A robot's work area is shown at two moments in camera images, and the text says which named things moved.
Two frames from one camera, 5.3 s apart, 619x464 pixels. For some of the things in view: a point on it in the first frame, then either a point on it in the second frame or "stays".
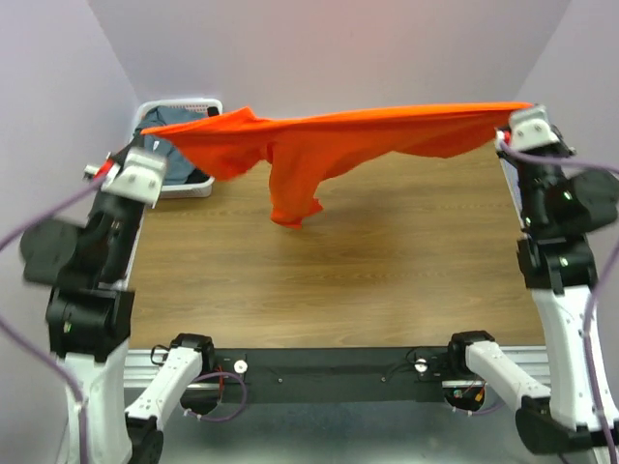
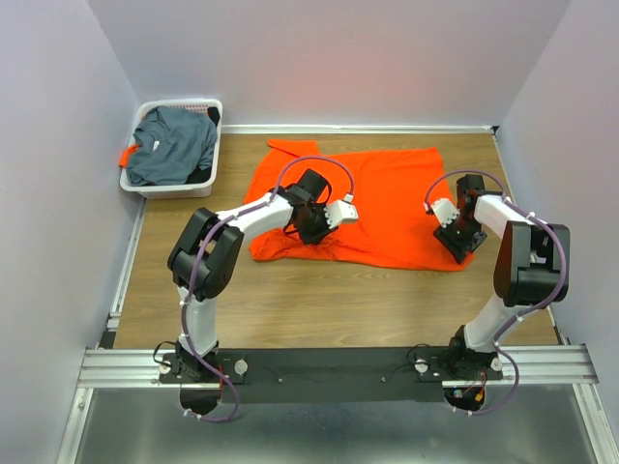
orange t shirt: [298, 146] → [393, 188]
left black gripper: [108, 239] → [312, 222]
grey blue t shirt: [176, 167] stays
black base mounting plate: [327, 374] stays
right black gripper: [562, 149] → [456, 247]
